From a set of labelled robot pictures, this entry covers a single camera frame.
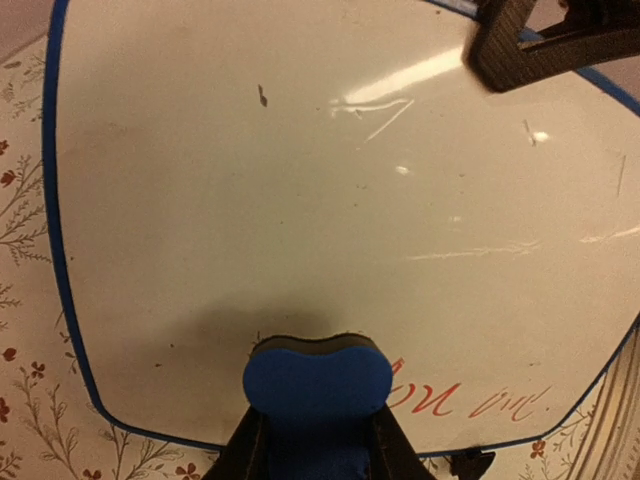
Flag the blue whiteboard eraser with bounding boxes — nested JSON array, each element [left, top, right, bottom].
[[242, 334, 393, 479]]

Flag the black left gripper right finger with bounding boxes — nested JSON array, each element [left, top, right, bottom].
[[367, 405, 436, 480]]

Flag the small blue-framed whiteboard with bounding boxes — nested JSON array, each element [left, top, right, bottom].
[[42, 1, 639, 455]]

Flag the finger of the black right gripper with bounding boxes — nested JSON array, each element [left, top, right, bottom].
[[468, 0, 639, 93]]

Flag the floral patterned table mat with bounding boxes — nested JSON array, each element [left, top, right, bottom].
[[1, 39, 639, 479]]

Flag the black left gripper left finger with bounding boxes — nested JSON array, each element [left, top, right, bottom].
[[202, 407, 269, 480]]

